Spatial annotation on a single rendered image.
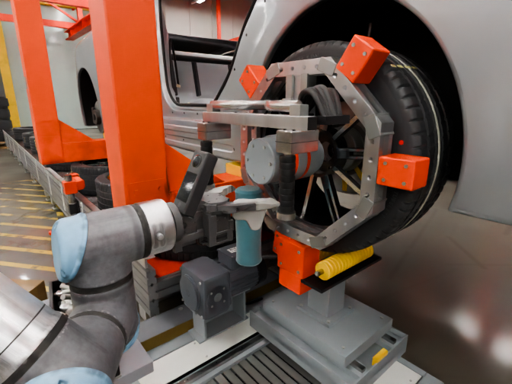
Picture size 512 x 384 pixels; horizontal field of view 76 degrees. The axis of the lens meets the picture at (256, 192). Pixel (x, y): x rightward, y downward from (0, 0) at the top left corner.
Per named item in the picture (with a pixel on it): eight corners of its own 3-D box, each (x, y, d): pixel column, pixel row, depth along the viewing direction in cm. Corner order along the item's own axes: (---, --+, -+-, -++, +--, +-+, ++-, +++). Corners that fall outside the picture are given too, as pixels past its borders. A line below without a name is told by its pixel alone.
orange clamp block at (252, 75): (276, 84, 110) (264, 65, 113) (258, 83, 105) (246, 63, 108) (266, 99, 115) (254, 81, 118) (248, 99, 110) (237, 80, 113)
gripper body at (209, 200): (215, 228, 68) (159, 243, 61) (213, 187, 66) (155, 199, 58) (236, 239, 62) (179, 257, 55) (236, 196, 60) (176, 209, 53)
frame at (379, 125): (379, 264, 90) (404, 51, 75) (366, 272, 86) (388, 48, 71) (254, 213, 130) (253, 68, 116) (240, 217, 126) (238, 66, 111)
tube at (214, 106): (294, 112, 97) (296, 74, 94) (242, 113, 85) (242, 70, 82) (256, 110, 110) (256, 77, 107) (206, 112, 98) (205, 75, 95)
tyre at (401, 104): (270, 161, 155) (372, 271, 122) (230, 168, 140) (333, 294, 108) (337, 14, 115) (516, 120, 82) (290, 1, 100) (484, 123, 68)
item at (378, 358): (405, 353, 125) (408, 332, 122) (350, 409, 102) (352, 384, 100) (305, 296, 162) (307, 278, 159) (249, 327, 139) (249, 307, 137)
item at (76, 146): (129, 155, 301) (125, 117, 291) (65, 162, 268) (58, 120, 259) (123, 154, 313) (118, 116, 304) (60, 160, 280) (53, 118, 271)
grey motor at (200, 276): (283, 314, 148) (286, 243, 139) (203, 360, 122) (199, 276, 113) (257, 296, 161) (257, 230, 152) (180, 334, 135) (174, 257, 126)
